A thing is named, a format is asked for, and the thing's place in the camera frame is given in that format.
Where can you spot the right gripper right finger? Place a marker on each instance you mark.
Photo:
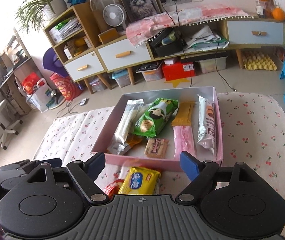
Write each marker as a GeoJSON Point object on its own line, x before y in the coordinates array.
{"type": "Point", "coordinates": [201, 174]}

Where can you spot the cherry print tablecloth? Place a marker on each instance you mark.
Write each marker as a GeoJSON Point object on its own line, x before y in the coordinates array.
{"type": "Point", "coordinates": [253, 131]}

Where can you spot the red shoe box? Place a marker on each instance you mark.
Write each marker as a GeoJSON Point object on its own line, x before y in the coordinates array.
{"type": "Point", "coordinates": [178, 70]}

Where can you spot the potted green plant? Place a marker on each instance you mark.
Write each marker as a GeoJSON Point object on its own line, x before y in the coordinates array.
{"type": "Point", "coordinates": [30, 14]}

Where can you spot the red snack pack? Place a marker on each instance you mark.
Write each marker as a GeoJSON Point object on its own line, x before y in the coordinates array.
{"type": "Point", "coordinates": [113, 188]}

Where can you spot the clear storage bin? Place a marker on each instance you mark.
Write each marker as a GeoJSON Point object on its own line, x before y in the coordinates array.
{"type": "Point", "coordinates": [151, 71]}

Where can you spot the yellow star floor sticker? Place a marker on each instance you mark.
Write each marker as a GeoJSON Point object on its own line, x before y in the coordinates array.
{"type": "Point", "coordinates": [176, 82]}

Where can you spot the pink cherry cloth cover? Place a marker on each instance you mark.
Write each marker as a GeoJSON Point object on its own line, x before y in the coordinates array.
{"type": "Point", "coordinates": [143, 30]}

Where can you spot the red round drum bag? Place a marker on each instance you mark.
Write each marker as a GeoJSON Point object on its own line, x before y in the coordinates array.
{"type": "Point", "coordinates": [66, 86]}

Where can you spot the gold bar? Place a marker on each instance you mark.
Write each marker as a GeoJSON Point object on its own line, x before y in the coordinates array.
{"type": "Point", "coordinates": [184, 114]}

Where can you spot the yellow chip bag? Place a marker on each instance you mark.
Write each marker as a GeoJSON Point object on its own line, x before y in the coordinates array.
{"type": "Point", "coordinates": [140, 181]}

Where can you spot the purple hat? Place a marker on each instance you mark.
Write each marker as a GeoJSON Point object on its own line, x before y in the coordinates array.
{"type": "Point", "coordinates": [52, 63]}

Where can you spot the red gift bag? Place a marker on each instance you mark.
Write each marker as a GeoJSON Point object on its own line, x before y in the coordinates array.
{"type": "Point", "coordinates": [30, 82]}

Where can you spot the pink wafer pack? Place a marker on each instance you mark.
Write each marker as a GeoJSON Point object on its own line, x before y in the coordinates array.
{"type": "Point", "coordinates": [184, 141]}

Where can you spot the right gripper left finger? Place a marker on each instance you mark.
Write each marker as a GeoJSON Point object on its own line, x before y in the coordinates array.
{"type": "Point", "coordinates": [83, 176]}

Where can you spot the stack of papers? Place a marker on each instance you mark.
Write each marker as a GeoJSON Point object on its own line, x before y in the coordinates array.
{"type": "Point", "coordinates": [205, 39]}

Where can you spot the white shopping bag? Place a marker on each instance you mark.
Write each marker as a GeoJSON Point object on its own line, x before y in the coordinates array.
{"type": "Point", "coordinates": [41, 97]}

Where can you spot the lower orange fruit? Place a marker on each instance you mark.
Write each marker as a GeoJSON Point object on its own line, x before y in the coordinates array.
{"type": "Point", "coordinates": [278, 14]}

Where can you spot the clear white rice cracker pack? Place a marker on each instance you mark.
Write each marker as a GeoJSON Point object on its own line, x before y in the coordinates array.
{"type": "Point", "coordinates": [132, 108]}

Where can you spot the white desk fan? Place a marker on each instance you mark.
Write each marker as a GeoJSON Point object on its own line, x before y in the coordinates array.
{"type": "Point", "coordinates": [113, 14]}

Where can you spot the green cartoon snack pack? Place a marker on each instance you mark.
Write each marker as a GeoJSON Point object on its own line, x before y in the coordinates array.
{"type": "Point", "coordinates": [154, 119]}

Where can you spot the orange white snack pack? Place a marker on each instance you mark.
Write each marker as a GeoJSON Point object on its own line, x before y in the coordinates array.
{"type": "Point", "coordinates": [119, 148]}

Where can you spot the small brown cracker pack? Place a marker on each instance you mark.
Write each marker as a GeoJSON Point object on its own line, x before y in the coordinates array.
{"type": "Point", "coordinates": [156, 148]}

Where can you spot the wooden TV cabinet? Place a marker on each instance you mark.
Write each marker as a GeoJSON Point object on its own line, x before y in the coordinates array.
{"type": "Point", "coordinates": [83, 55]}

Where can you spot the black open case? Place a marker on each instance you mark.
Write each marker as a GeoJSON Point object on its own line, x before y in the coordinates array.
{"type": "Point", "coordinates": [168, 42]}

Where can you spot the white jam cookie pack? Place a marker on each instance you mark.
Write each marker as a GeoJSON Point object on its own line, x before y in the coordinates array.
{"type": "Point", "coordinates": [206, 125]}

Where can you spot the yellow egg tray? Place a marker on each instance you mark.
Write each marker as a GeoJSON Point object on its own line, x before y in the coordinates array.
{"type": "Point", "coordinates": [256, 60]}

